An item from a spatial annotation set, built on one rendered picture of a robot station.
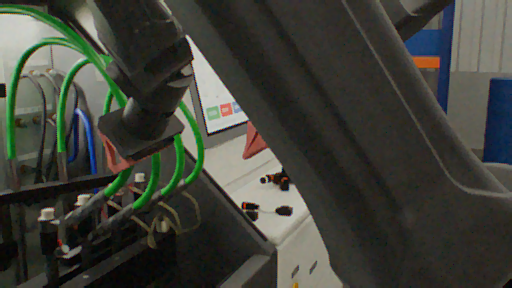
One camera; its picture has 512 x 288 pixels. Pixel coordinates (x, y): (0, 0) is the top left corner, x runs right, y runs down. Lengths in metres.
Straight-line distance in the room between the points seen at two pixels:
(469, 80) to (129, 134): 6.57
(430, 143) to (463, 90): 6.92
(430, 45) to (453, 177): 5.76
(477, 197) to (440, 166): 0.02
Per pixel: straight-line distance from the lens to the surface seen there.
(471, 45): 7.09
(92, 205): 0.78
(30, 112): 1.19
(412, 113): 0.16
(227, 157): 1.33
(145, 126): 0.63
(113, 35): 0.46
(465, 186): 0.17
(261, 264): 0.99
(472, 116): 7.12
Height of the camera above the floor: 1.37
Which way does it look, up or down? 11 degrees down
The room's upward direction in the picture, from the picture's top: straight up
